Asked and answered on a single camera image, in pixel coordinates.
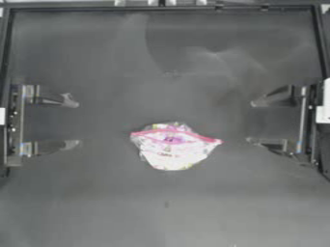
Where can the black table frame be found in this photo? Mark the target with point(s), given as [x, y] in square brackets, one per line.
[65, 6]

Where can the clear bag with pink zip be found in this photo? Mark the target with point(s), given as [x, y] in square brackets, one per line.
[172, 154]

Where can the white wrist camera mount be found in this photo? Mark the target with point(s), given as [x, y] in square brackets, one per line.
[2, 116]
[324, 103]

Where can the purple candy packet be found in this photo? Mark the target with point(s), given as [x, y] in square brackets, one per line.
[172, 139]

